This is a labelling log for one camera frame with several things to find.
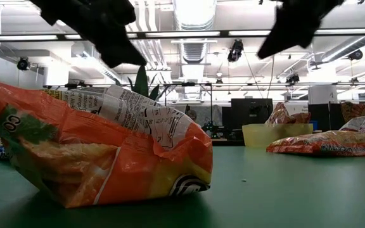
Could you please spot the black partition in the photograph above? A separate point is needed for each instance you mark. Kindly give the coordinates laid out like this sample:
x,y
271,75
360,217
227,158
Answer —
x,y
325,117

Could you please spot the white pillar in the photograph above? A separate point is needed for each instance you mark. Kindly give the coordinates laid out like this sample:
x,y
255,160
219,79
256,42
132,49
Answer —
x,y
322,95

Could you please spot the silver ceiling duct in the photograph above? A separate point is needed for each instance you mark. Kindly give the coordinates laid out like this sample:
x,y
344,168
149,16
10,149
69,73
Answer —
x,y
195,52

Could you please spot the yellow plastic bin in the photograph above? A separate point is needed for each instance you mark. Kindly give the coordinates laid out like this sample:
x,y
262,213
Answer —
x,y
258,134

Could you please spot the green snake plant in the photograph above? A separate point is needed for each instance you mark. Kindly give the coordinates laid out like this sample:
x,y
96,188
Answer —
x,y
141,82

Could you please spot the blue box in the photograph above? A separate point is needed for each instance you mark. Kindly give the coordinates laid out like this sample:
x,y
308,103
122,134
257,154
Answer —
x,y
314,125

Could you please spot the black computer monitor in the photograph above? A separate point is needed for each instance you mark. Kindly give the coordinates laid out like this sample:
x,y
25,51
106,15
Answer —
x,y
242,109

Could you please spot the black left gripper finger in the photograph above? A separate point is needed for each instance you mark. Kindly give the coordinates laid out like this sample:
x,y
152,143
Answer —
x,y
112,58
122,47

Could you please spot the snack packets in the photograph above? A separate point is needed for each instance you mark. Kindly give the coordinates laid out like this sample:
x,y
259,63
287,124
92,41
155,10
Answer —
x,y
279,115

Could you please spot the small distant black robot arm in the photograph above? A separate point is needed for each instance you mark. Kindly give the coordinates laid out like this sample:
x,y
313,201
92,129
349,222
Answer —
x,y
210,128

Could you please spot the green table mat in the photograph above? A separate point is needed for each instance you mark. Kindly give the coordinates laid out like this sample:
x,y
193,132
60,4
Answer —
x,y
280,190

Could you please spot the orange mandala tapestry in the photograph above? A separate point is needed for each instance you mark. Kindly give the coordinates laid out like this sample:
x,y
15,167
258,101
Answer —
x,y
355,110

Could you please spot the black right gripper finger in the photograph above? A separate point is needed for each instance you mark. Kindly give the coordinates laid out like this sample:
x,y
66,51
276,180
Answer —
x,y
285,44
272,41

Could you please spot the orange chicken noodle packet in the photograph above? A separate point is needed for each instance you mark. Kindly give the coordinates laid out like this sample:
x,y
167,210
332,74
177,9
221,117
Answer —
x,y
328,144
74,133

